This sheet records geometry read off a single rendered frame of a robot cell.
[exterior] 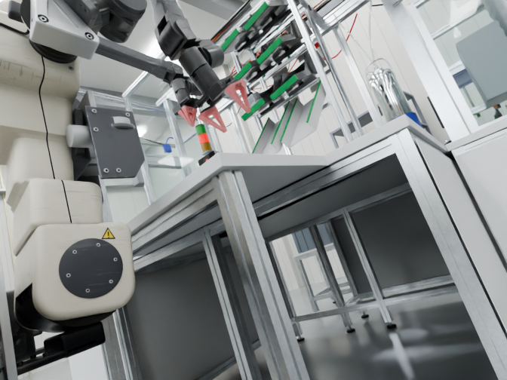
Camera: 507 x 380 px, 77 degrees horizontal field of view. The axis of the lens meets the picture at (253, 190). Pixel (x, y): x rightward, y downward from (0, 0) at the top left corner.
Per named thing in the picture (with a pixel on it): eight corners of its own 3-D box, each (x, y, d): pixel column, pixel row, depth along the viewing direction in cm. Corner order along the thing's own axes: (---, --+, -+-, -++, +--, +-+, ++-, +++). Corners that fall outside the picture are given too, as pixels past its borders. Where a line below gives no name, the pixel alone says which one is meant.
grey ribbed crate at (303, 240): (351, 236, 296) (342, 212, 301) (296, 254, 331) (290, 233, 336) (367, 231, 330) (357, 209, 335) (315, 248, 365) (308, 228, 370)
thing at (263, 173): (222, 166, 60) (217, 151, 60) (78, 269, 119) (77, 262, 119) (377, 164, 110) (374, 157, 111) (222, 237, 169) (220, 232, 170)
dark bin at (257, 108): (265, 103, 119) (253, 87, 119) (244, 121, 128) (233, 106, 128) (297, 86, 139) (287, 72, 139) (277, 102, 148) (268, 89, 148)
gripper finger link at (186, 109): (191, 133, 133) (185, 113, 135) (202, 124, 129) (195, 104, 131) (178, 131, 127) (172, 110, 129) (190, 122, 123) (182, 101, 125)
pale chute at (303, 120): (316, 130, 105) (307, 121, 103) (288, 148, 114) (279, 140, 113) (328, 87, 123) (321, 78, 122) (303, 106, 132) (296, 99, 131)
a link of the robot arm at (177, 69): (164, 78, 136) (171, 62, 130) (188, 81, 143) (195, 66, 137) (173, 100, 132) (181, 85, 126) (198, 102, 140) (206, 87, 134)
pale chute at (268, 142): (280, 151, 113) (271, 142, 112) (256, 167, 122) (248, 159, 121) (296, 108, 131) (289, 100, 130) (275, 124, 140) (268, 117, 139)
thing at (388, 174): (410, 124, 74) (404, 113, 75) (102, 275, 158) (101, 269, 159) (461, 161, 187) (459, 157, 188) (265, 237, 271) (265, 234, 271)
